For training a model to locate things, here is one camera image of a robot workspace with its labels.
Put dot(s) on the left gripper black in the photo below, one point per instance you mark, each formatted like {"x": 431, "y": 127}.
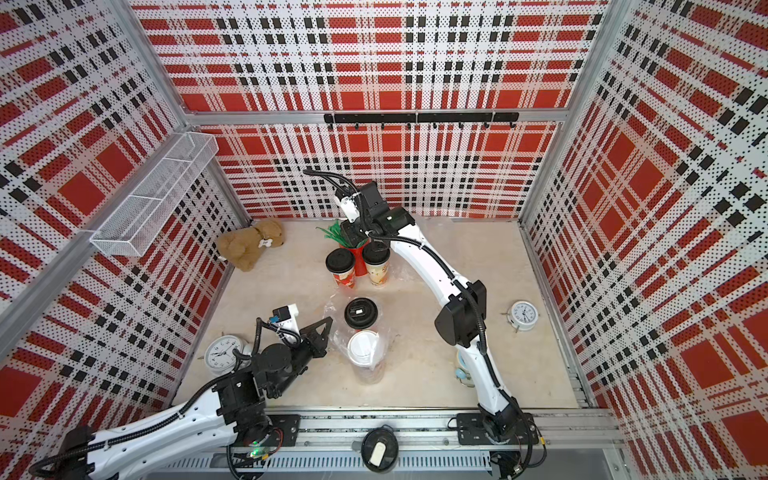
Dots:
{"x": 316, "y": 342}

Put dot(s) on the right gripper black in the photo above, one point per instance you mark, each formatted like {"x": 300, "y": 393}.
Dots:
{"x": 349, "y": 234}

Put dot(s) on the clear plastic carrier bag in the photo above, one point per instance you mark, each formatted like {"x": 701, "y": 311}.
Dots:
{"x": 341, "y": 332}

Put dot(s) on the white lid milk tea cup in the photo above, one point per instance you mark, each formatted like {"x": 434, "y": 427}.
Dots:
{"x": 366, "y": 351}

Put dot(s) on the black lid red cup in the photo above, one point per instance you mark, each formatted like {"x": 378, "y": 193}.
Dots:
{"x": 361, "y": 313}
{"x": 341, "y": 264}

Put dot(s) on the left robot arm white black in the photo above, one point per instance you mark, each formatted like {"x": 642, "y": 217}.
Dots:
{"x": 226, "y": 411}

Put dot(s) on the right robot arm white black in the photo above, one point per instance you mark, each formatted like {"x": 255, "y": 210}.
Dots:
{"x": 461, "y": 320}

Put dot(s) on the green straws bundle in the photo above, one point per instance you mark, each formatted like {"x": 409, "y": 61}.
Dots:
{"x": 335, "y": 233}

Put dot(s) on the red straw holder cup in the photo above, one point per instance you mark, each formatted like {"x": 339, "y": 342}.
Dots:
{"x": 360, "y": 266}

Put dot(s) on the white alarm clock left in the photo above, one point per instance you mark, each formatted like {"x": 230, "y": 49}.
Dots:
{"x": 219, "y": 356}

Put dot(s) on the white alarm clock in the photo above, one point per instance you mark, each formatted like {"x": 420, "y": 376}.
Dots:
{"x": 522, "y": 315}
{"x": 219, "y": 356}

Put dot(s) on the brown teddy bear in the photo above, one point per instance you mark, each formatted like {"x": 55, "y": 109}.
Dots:
{"x": 243, "y": 248}

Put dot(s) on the light blue alarm clock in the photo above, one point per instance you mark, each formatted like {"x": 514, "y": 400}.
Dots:
{"x": 462, "y": 373}

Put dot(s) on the white alarm clock right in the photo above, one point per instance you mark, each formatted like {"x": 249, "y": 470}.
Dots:
{"x": 522, "y": 315}

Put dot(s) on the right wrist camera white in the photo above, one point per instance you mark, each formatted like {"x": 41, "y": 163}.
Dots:
{"x": 348, "y": 206}

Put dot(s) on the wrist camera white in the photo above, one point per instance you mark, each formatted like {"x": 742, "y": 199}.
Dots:
{"x": 348, "y": 206}
{"x": 285, "y": 324}

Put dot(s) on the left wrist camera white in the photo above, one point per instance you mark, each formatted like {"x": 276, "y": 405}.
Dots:
{"x": 285, "y": 324}

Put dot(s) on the black hook rail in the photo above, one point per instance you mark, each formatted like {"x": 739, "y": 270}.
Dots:
{"x": 421, "y": 118}

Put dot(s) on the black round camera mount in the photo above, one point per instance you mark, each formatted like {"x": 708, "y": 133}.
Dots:
{"x": 380, "y": 449}

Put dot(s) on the white wire mesh basket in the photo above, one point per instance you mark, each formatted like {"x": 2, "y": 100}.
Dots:
{"x": 134, "y": 225}

